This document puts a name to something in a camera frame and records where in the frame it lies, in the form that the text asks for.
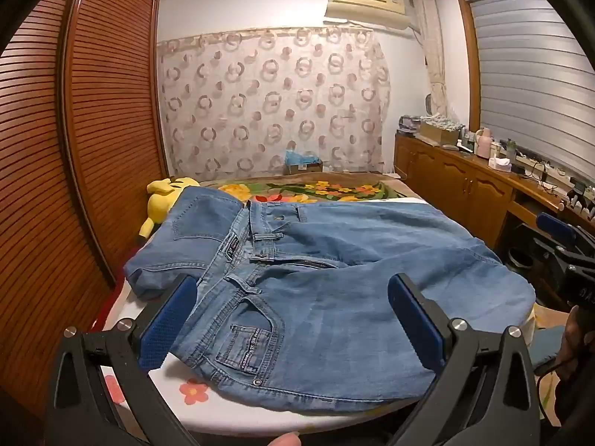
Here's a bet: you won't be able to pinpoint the yellow plush toy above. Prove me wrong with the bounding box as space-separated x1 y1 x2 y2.
139 177 200 245

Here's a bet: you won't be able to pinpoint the grey window blind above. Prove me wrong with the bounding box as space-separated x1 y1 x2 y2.
467 0 595 187

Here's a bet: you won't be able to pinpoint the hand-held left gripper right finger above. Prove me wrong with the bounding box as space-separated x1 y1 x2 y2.
387 273 542 446

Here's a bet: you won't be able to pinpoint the dark trash bin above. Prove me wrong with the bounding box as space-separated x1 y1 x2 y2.
508 247 535 271

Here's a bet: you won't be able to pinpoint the pink thermos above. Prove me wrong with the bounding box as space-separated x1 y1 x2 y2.
476 127 495 158

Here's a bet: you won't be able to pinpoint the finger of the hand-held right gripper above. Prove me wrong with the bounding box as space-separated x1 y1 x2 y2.
536 212 580 245
516 224 559 266

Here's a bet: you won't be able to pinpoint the person's right forearm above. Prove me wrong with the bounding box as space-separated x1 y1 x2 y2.
549 376 595 446

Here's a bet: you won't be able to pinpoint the blue grey cloth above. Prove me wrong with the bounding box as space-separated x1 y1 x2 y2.
530 326 568 364

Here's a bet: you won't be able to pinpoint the white power strip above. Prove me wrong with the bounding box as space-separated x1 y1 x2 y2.
516 151 573 183

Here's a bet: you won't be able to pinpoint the wooden window frame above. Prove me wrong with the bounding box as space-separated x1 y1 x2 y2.
456 0 526 135

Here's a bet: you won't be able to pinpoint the cardboard box of small packets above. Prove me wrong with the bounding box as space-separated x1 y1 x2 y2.
418 118 466 146

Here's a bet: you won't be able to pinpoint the blue jeans pants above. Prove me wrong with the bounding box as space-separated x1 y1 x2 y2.
125 186 247 300
172 197 536 413

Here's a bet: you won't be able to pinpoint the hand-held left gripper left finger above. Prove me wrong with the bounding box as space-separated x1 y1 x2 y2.
44 274 200 446

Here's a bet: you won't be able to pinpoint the beige tied curtain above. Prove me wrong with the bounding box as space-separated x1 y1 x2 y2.
414 0 448 119

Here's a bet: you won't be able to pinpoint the person's right hand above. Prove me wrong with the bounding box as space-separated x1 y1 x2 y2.
555 306 595 382

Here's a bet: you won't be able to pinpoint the wooden side cabinet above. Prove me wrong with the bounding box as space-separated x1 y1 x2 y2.
394 132 595 252

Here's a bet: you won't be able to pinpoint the sheer circle-patterned curtain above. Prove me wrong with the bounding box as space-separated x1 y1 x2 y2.
157 28 391 180

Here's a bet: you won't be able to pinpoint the cardboard box with blue plastic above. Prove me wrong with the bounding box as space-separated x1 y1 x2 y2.
284 149 324 175

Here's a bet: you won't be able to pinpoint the beige air conditioner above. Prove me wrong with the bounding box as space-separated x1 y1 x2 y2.
324 0 412 33

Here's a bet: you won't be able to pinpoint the wooden louvered wardrobe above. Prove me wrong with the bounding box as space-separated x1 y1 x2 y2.
0 0 169 423

